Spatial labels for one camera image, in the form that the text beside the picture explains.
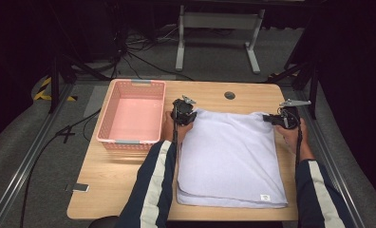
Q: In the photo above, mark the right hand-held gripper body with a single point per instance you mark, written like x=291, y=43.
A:
x=289, y=117

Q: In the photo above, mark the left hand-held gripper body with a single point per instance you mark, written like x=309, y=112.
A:
x=182, y=112

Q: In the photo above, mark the pink plastic basket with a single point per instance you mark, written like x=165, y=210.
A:
x=135, y=118

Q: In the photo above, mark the white printed towel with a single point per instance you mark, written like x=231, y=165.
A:
x=230, y=158

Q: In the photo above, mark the person's right hand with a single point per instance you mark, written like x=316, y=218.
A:
x=292, y=137

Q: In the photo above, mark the person's left hand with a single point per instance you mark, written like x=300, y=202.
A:
x=168, y=129

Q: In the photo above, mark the black metal stand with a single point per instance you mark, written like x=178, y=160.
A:
x=312, y=91
x=54, y=85

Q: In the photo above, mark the metal floor rail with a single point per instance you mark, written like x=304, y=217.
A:
x=24, y=164
x=331, y=167

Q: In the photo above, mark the grey metal table frame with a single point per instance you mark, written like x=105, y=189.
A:
x=219, y=20

